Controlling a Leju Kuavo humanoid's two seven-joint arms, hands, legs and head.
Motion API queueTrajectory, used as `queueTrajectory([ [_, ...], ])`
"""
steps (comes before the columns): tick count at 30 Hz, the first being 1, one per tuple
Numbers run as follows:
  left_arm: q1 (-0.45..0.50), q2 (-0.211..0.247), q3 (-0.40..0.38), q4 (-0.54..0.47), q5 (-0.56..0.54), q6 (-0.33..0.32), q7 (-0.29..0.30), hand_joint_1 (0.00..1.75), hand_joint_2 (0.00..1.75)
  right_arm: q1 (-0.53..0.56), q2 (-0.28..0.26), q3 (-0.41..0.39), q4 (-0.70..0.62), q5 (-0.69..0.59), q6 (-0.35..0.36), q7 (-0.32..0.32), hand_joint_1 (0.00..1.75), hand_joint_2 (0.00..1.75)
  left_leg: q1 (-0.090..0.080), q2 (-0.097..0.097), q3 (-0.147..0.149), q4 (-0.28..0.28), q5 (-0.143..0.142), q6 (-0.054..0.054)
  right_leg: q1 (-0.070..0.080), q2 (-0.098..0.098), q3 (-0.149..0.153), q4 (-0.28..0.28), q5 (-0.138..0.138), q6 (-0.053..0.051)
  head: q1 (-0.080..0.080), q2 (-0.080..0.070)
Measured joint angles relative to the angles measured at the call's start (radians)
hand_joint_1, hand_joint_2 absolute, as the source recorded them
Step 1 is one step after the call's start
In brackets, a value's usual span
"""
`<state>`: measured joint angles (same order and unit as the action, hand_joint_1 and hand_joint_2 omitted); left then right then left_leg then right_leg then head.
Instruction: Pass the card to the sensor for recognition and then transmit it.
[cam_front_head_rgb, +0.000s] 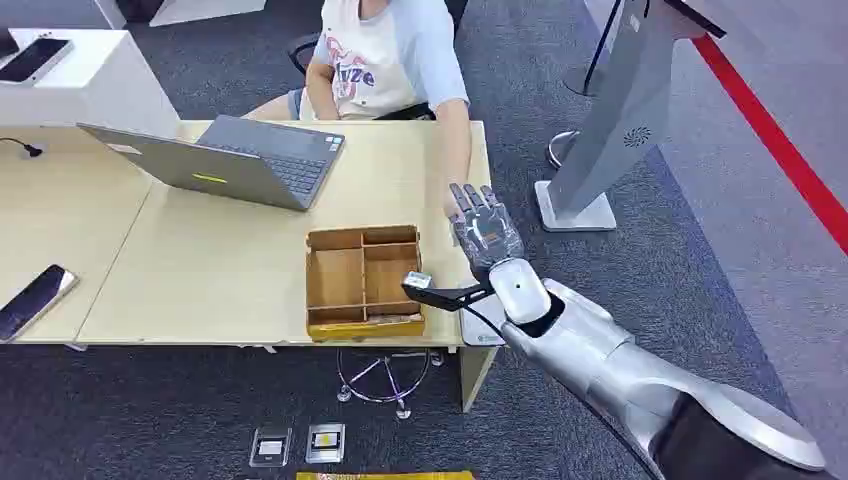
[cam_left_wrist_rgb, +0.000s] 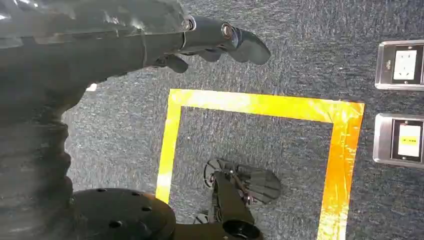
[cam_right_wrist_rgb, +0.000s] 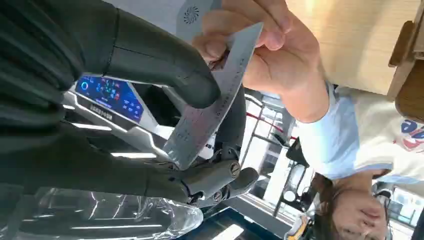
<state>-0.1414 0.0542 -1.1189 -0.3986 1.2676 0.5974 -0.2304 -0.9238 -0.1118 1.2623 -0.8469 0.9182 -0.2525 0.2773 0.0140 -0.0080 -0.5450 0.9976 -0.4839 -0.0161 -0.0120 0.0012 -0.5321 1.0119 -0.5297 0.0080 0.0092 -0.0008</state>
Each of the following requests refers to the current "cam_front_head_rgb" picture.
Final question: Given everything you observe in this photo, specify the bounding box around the pale wrist camera, black bracket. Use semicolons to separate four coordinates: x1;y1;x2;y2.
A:
400;270;497;313

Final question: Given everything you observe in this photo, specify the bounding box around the white flat pad device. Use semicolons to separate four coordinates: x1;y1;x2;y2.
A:
459;286;509;348

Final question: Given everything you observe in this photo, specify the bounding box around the chrome chair base with casters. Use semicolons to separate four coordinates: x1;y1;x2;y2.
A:
335;347;446;421

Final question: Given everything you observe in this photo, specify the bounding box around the person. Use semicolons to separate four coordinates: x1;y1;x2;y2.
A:
243;0;474;220

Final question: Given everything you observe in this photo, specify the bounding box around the black smartphone on white stand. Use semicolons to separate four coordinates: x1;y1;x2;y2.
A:
0;37;73;85

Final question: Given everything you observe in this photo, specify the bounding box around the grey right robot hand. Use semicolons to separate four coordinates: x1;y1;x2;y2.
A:
449;183;526;280

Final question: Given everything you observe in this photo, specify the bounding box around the pale wooden desk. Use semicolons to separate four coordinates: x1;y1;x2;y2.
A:
75;119;499;414
0;125;158;346

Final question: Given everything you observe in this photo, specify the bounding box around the black smartphone with silver edge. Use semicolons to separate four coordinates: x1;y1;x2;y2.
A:
0;264;80;345

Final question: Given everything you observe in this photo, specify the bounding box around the clear card case, yellow card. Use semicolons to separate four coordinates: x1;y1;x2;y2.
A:
305;423;346;465

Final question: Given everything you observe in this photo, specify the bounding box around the yellow flat sheet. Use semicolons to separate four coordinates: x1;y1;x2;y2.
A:
295;470;477;480

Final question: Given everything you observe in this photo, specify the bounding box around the grey open laptop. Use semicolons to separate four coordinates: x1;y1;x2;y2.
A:
77;114;346;213

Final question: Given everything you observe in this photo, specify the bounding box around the black pole stand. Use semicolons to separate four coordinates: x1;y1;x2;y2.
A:
562;0;625;98

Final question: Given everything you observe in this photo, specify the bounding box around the wooden compartment box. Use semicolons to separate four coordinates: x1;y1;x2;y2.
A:
305;224;427;343

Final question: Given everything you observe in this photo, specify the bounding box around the white cabinet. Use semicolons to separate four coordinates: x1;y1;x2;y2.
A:
0;27;181;139

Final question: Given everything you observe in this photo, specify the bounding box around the chrome round base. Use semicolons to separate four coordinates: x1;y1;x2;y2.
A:
545;129;582;171

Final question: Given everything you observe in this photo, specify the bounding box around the black cable with plug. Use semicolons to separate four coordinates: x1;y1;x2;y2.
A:
0;137;45;160

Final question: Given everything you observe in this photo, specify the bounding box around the grey kiosk stand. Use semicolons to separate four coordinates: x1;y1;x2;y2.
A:
534;0;728;234

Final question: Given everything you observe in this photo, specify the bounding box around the white furniture panel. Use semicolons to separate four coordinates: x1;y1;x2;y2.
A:
92;0;268;29

